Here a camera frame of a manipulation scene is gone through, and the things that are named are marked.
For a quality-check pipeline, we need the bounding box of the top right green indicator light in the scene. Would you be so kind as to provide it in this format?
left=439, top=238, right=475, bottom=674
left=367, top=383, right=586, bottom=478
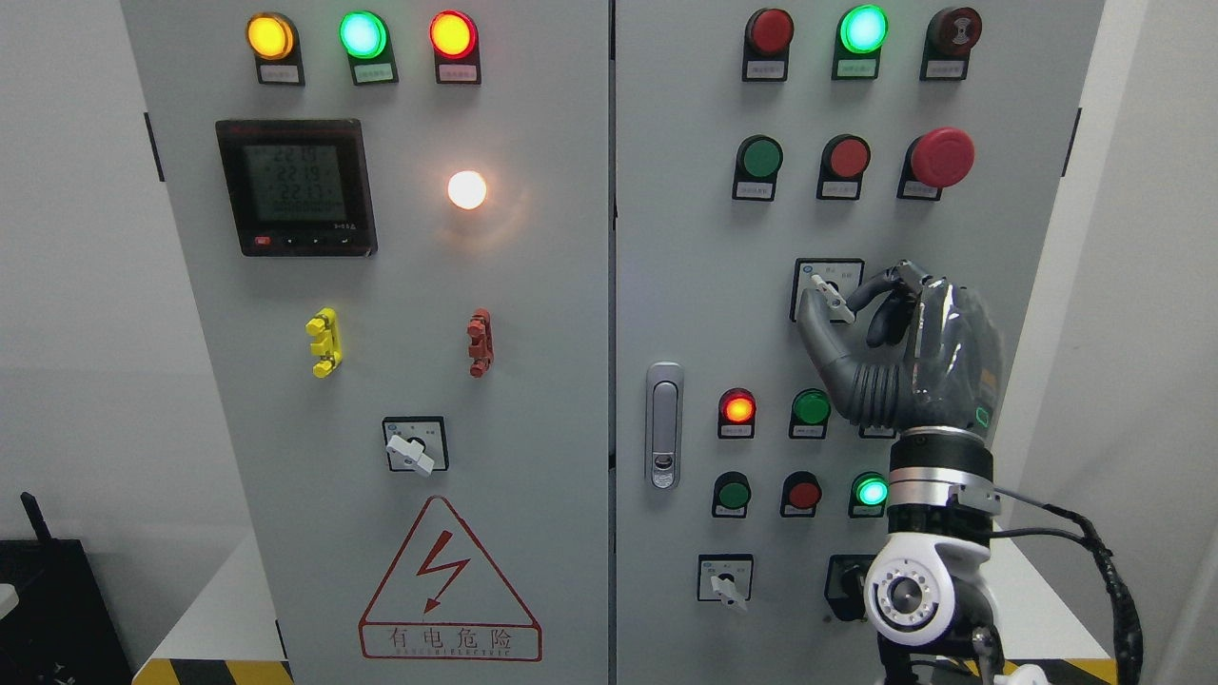
left=832, top=4, right=889, bottom=80

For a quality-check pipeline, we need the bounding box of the top left green indicator light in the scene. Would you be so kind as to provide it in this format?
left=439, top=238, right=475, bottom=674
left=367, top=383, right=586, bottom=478
left=339, top=10, right=400, bottom=87

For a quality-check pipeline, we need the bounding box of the black digital power meter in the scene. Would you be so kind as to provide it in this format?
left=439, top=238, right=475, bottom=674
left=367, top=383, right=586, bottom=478
left=216, top=118, right=378, bottom=258

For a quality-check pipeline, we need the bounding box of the red emergency stop button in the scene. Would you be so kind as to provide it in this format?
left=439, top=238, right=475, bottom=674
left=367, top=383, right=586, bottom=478
left=896, top=127, right=974, bottom=201

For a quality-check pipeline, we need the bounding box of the middle green indicator light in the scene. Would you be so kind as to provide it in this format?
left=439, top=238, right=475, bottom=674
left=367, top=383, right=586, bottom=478
left=788, top=388, right=834, bottom=440

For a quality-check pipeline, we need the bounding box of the lit red indicator light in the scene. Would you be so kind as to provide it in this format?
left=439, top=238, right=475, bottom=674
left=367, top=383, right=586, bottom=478
left=717, top=388, right=756, bottom=440

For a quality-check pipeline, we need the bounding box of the green push button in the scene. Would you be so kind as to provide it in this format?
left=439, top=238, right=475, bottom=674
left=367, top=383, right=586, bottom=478
left=713, top=470, right=752, bottom=518
left=732, top=134, right=783, bottom=201

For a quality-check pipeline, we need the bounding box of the red electrical hazard sticker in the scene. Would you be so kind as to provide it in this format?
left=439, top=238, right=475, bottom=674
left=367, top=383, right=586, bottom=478
left=358, top=496, right=543, bottom=662

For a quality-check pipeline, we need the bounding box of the black device with antenna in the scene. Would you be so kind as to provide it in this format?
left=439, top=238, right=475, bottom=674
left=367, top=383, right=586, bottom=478
left=1, top=492, right=133, bottom=684

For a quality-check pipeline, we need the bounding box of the dark red buzzer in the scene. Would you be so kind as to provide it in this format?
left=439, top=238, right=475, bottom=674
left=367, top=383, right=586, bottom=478
left=920, top=6, right=983, bottom=82

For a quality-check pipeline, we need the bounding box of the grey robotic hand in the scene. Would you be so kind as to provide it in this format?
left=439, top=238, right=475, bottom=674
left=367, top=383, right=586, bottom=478
left=797, top=260, right=1004, bottom=439

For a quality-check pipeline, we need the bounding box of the upper green push button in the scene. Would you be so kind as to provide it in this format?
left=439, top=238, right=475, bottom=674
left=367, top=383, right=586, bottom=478
left=732, top=134, right=783, bottom=201

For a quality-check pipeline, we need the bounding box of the upper red push button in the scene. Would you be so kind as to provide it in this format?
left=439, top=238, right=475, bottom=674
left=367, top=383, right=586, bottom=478
left=816, top=134, right=872, bottom=201

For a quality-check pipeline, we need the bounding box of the lower lit green light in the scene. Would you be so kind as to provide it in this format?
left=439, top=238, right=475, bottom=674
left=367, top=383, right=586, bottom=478
left=848, top=470, right=889, bottom=518

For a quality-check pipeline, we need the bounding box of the left door grey rotary switch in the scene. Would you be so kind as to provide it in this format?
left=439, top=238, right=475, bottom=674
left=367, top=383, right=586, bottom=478
left=382, top=416, right=449, bottom=478

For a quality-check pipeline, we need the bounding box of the cabinet door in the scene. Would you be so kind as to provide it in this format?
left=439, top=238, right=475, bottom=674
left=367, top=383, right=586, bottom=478
left=615, top=1, right=1104, bottom=684
left=121, top=1, right=611, bottom=684

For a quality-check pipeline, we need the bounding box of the yellow indicator light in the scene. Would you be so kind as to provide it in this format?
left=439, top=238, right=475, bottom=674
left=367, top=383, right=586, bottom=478
left=246, top=11, right=305, bottom=87

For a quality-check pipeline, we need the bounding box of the red push button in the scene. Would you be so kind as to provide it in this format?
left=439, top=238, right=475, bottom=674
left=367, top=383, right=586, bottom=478
left=816, top=134, right=872, bottom=201
left=780, top=470, right=823, bottom=518

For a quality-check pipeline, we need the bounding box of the green indicator light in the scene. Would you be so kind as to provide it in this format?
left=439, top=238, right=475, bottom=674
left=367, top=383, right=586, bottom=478
left=832, top=4, right=889, bottom=80
left=339, top=10, right=400, bottom=87
left=788, top=388, right=834, bottom=440

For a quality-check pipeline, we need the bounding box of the right cabinet door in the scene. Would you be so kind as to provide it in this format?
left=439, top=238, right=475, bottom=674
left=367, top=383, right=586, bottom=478
left=615, top=1, right=1104, bottom=684

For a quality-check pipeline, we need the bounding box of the yellow terminal connector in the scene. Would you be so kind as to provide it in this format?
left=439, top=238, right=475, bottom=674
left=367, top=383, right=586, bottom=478
left=305, top=307, right=343, bottom=379

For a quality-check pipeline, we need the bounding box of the red terminal connector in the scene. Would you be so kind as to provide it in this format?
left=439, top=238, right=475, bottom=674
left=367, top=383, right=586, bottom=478
left=466, top=307, right=495, bottom=379

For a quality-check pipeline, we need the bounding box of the top right dark red light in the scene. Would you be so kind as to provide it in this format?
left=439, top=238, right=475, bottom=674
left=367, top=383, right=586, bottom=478
left=742, top=9, right=795, bottom=83

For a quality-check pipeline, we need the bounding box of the lower red push button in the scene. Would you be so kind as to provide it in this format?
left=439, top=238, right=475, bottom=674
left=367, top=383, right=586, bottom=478
left=780, top=470, right=823, bottom=518

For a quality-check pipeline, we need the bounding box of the lower green push button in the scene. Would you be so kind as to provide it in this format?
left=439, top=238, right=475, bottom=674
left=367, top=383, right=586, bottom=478
left=713, top=470, right=752, bottom=518

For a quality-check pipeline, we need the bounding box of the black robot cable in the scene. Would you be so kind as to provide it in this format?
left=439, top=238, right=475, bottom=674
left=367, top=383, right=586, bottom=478
left=990, top=485, right=1145, bottom=685

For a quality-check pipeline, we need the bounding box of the silver door lock handle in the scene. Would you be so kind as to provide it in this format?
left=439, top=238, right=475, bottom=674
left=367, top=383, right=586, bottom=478
left=644, top=362, right=685, bottom=490

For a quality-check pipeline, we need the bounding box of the white glowing indicator light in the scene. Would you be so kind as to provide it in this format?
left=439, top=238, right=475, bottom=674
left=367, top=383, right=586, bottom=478
left=445, top=169, right=490, bottom=211

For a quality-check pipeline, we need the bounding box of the black key selector switch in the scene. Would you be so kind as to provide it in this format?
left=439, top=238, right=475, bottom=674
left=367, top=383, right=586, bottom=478
left=825, top=555, right=875, bottom=620

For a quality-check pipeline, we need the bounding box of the top left red indicator light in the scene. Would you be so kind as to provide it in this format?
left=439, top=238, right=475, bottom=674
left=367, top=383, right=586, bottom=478
left=429, top=10, right=481, bottom=84

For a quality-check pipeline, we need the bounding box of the left cabinet door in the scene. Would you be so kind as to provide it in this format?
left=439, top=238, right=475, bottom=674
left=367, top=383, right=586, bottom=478
left=121, top=1, right=611, bottom=684

